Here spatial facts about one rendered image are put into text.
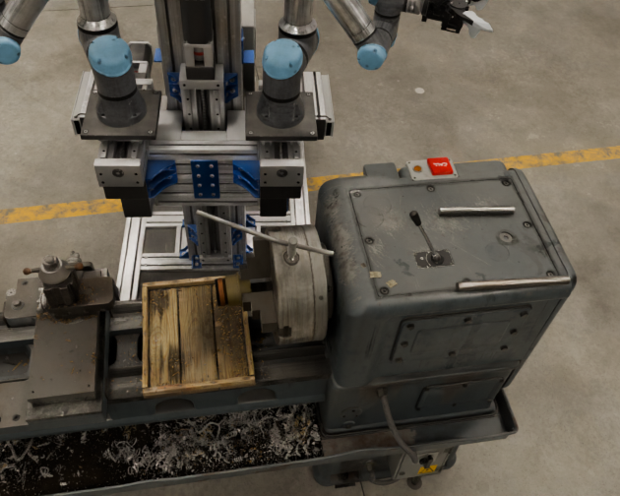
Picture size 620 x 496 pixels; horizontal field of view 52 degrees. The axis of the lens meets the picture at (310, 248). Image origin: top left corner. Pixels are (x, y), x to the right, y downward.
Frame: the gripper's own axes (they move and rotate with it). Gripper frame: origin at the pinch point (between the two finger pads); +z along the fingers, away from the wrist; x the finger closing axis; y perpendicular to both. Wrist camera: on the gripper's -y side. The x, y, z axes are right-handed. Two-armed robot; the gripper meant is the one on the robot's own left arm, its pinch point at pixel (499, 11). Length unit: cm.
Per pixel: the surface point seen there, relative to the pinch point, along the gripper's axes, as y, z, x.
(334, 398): 68, -14, 93
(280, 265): 24, -34, 80
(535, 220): 27, 24, 44
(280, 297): 28, -32, 86
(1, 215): 156, -203, 27
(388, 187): 27, -15, 46
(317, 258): 25, -27, 75
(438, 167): 26.9, -3.9, 34.9
